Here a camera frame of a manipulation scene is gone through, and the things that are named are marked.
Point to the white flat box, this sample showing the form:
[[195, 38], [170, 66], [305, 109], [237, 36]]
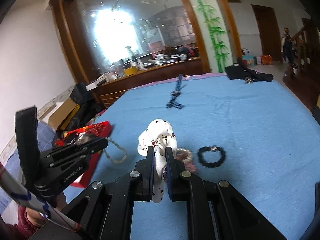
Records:
[[106, 77]]

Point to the person in background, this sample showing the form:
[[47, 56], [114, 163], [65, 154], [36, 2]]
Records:
[[287, 47]]

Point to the white cherry print scrunchie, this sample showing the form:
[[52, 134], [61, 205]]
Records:
[[159, 134]]

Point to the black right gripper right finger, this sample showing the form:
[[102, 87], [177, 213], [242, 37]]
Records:
[[175, 183]]

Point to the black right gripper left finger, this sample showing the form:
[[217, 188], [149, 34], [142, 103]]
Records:
[[145, 167]]

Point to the black clothing pile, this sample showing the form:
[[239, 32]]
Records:
[[240, 72]]

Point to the brown cardboard box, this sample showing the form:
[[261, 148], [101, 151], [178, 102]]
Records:
[[60, 118]]

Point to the left hand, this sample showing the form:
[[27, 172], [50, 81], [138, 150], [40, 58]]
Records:
[[36, 219]]

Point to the red tray box white inside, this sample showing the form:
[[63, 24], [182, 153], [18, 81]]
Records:
[[84, 146]]

